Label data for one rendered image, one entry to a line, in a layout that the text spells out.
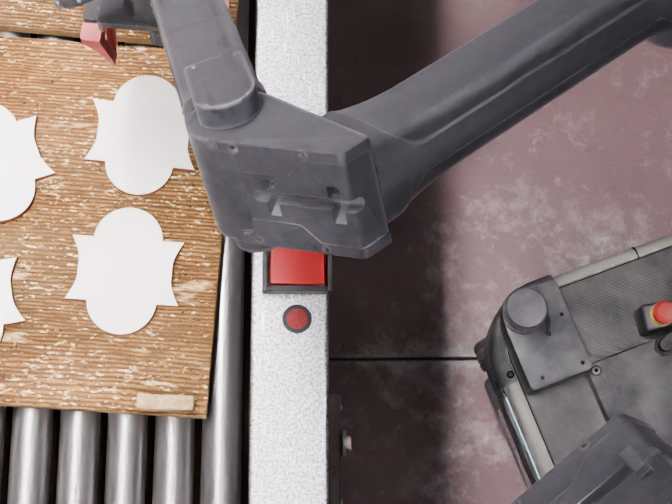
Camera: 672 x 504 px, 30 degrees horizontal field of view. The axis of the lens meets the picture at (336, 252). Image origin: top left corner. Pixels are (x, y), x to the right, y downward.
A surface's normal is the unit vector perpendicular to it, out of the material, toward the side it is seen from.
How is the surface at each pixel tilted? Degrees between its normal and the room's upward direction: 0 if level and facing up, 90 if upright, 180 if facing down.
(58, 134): 0
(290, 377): 0
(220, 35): 42
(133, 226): 0
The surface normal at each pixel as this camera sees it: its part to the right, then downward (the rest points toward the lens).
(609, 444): -0.60, -0.67
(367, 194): 0.63, 0.33
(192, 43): -0.26, -0.78
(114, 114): 0.04, -0.26
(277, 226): -0.46, 0.58
